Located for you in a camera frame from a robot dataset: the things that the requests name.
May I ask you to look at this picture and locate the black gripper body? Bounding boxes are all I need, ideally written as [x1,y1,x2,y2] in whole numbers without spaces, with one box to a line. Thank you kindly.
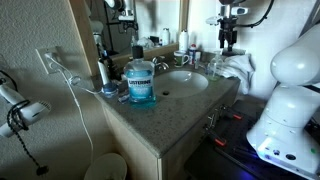
[218,14,239,35]

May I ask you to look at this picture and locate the colourless soap pump bottle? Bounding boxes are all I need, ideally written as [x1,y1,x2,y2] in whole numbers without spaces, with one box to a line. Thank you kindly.
[208,49,224,81]

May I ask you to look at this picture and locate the small white bottle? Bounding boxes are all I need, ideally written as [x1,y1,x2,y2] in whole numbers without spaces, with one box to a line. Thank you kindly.
[194,50,202,69]

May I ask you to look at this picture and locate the tall white bottle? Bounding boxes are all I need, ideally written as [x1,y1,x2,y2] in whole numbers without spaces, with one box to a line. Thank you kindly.
[178,29,190,53]

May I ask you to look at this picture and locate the blue mouthwash bottle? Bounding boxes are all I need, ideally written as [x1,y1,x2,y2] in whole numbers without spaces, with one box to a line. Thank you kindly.
[123,45,157,108]

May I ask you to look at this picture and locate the wood framed mirror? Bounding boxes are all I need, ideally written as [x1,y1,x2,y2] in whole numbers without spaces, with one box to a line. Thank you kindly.
[68,0,191,78]

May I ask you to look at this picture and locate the black object beside towel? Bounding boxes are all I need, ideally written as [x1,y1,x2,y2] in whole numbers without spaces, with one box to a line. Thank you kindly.
[221,47,247,57]

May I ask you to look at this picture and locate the white towel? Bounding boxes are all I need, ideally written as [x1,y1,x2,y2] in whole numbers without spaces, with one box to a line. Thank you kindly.
[221,54,256,95]

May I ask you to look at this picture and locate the shaving cream can red cap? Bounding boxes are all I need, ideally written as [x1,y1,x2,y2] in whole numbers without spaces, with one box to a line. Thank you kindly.
[188,43,198,65]

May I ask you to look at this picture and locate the white mug with green print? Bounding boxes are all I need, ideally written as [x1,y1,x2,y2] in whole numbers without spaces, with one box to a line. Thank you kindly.
[173,50,190,68]

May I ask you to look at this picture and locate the white oval sink basin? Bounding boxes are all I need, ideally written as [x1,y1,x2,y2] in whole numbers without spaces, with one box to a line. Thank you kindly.
[153,69,210,100]

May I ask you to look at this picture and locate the chrome faucet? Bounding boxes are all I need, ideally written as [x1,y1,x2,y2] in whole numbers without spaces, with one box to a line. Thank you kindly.
[152,55,170,72]

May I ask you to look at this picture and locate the red black clamp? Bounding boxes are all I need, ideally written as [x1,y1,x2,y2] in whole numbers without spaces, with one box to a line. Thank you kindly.
[219,105,244,122]
[204,131,228,148]

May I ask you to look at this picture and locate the beige vanity cabinet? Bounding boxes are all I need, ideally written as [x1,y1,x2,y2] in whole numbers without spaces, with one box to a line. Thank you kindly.
[99,78,242,180]

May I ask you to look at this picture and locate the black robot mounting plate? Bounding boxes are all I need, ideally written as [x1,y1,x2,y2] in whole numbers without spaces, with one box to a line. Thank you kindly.
[184,99,320,180]

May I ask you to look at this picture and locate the small blue round container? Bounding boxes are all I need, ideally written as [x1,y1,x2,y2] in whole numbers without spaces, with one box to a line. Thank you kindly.
[101,82,119,99]

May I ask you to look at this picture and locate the white electric toothbrush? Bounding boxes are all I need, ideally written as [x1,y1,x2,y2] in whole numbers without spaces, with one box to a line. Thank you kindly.
[96,49,112,87]

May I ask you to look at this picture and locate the white hair dryer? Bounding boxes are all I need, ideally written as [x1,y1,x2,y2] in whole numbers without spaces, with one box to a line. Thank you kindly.
[0,83,53,138]

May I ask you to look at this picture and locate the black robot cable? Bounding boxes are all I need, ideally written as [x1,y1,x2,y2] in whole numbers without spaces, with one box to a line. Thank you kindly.
[237,0,276,29]

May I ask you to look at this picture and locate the metal cabinet handles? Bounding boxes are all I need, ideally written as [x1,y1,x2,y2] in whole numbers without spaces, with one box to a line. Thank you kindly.
[204,104,228,134]

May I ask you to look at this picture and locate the white charger cable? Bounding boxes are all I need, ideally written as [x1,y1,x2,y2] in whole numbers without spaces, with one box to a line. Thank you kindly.
[44,53,105,164]

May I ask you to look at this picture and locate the white wall outlet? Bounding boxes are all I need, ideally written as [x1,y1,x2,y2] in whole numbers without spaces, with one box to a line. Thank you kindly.
[35,46,63,75]

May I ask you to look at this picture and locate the black coiled dryer cord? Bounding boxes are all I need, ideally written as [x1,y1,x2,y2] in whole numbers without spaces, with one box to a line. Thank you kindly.
[6,99,50,177]

